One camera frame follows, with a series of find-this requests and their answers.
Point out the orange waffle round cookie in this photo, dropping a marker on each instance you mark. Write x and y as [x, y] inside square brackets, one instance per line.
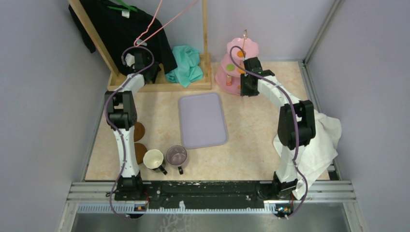
[241, 70]

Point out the brown saucer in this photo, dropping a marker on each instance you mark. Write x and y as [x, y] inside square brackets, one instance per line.
[139, 131]
[140, 150]

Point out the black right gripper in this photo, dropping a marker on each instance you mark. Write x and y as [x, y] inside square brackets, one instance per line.
[244, 92]

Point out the brown saucer near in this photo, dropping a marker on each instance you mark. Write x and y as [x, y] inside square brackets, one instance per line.
[140, 150]

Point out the teal cloth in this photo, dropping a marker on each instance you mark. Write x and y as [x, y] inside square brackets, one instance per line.
[188, 68]

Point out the wooden clothes rack frame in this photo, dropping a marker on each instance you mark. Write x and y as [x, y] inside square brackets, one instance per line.
[161, 84]

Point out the brown saucer far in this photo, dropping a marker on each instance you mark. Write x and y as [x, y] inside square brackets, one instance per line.
[139, 131]

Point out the red striped cake piece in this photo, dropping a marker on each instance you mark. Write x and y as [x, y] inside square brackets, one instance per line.
[228, 80]

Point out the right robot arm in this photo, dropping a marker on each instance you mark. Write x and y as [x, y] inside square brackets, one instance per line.
[296, 123]

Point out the black t-shirt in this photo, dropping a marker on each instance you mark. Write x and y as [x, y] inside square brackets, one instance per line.
[118, 32]

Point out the cream mug black handle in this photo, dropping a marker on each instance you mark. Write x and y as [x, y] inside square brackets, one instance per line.
[154, 160]

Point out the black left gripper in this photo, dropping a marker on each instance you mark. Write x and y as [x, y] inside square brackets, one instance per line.
[153, 69]

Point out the lavender serving tray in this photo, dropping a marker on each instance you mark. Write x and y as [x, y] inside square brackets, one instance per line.
[202, 121]

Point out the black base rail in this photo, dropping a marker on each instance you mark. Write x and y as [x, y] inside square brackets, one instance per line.
[200, 194]

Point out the pink three-tier cake stand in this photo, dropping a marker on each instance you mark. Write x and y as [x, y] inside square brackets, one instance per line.
[245, 44]

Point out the white towel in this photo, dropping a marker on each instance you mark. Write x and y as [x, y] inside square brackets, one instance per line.
[313, 159]

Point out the green round cookie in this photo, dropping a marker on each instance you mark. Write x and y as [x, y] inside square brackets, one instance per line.
[230, 67]

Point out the green clothes hanger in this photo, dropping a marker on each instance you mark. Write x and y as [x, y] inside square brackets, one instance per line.
[122, 6]

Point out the purple mug black handle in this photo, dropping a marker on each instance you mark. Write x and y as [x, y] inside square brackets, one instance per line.
[177, 156]

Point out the small orange round cookie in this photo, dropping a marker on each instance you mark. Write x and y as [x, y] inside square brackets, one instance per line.
[241, 54]

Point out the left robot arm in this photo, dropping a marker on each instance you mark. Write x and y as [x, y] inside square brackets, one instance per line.
[121, 115]

